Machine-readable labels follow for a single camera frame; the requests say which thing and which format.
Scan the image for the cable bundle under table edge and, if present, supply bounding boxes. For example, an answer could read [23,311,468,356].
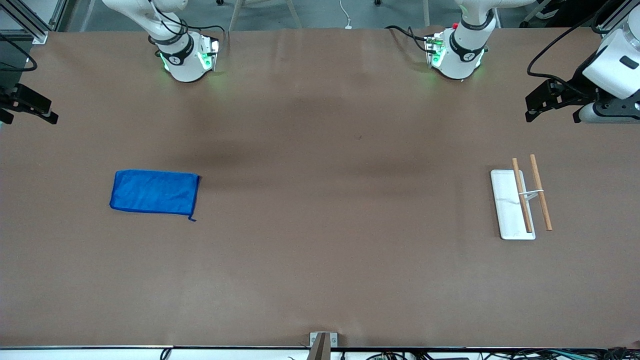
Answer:
[340,348,640,360]

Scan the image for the white table edge rail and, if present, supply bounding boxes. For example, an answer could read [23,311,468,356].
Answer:
[0,346,640,360]

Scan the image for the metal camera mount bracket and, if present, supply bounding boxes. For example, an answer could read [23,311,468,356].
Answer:
[307,331,339,360]

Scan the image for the black left arm base cable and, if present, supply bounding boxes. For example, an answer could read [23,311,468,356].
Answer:
[385,25,437,54]

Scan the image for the aluminium frame profile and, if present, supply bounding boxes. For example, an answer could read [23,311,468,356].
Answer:
[592,0,640,38]
[0,0,51,45]

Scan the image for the white floor cable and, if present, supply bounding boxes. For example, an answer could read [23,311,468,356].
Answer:
[338,0,354,30]

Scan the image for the blue cloth towel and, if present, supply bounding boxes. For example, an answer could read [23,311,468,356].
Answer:
[109,170,201,222]

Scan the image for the white rack with wooden rods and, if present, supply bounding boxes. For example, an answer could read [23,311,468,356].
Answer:
[490,154,553,241]

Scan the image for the beige stand legs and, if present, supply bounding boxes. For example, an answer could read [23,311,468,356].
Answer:
[227,0,304,32]

